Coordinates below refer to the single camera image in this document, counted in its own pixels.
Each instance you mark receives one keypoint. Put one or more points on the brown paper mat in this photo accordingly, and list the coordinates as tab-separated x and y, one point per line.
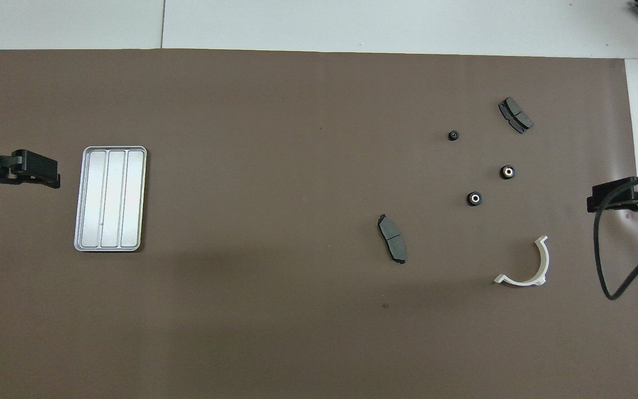
297	166

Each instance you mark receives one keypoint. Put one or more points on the long grey brake pad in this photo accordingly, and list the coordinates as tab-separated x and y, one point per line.
391	237

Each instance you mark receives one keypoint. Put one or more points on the small black bearing gear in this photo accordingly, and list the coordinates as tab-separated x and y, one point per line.
453	136

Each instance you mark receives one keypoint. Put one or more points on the short grey brake pad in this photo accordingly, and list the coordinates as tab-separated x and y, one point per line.
517	114

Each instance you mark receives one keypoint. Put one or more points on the silver metal tray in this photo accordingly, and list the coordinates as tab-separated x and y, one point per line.
109	199

